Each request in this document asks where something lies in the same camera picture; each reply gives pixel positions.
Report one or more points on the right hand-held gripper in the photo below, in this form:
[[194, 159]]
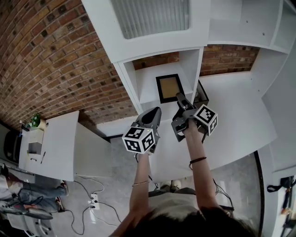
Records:
[[205, 118]]

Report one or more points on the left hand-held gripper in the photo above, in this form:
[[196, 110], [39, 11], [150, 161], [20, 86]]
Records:
[[137, 141]]

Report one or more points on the black picture frame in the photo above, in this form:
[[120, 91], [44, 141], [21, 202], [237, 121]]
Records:
[[167, 86]]

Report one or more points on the white shelf compartment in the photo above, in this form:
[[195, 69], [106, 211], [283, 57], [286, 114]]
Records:
[[146, 90]]

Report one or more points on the person's right forearm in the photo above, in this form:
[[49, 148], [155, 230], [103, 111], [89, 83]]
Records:
[[200, 180]]

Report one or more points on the person's left forearm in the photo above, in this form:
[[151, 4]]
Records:
[[139, 173]]

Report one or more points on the white shelf desk unit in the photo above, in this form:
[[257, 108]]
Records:
[[231, 115]]

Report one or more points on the dark brown open box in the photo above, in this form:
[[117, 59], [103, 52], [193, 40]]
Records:
[[203, 92]]

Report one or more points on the person's right shoe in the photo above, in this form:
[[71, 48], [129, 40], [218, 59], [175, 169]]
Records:
[[176, 184]]

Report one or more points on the person's dark trousers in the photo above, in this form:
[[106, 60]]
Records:
[[185, 192]]

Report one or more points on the person's beige shirt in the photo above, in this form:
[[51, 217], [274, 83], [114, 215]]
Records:
[[172, 204]]

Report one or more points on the frosted glass cabinet door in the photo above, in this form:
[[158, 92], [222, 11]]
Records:
[[152, 16]]

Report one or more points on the white side cabinet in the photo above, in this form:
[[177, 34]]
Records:
[[60, 145]]

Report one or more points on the white power strip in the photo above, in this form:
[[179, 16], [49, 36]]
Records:
[[93, 201]]

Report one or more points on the black pen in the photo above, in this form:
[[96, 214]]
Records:
[[43, 157]]

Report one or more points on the small potted plant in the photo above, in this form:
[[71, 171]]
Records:
[[35, 120]]

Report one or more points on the beige box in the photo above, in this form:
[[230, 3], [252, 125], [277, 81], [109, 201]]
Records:
[[36, 136]]

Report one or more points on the grey open box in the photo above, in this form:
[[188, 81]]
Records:
[[34, 148]]

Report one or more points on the black pen holder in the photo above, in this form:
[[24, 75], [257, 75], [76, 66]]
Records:
[[25, 127]]

